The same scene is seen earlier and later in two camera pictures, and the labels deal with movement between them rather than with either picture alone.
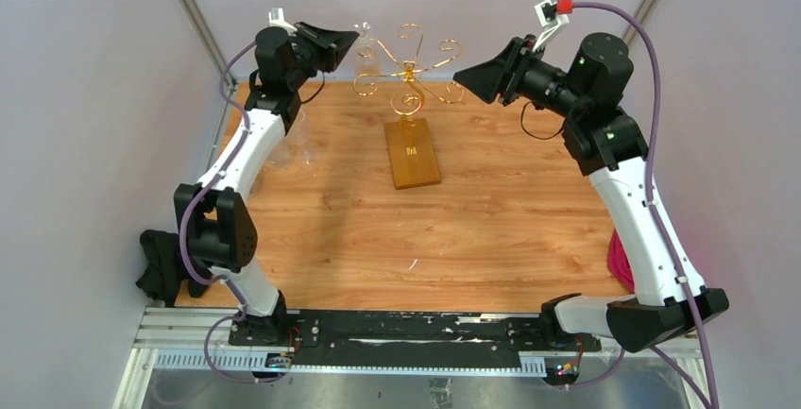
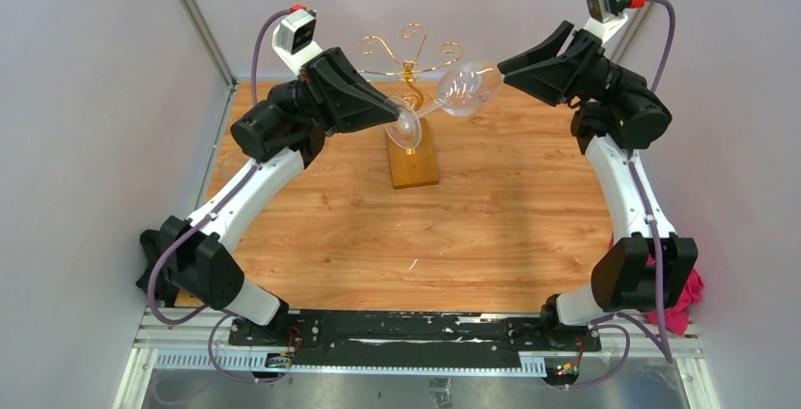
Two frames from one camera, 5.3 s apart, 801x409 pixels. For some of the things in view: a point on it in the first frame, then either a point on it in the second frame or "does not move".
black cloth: [164, 268] does not move
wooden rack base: [412, 153] does not move
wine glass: [366, 76] → [468, 89]
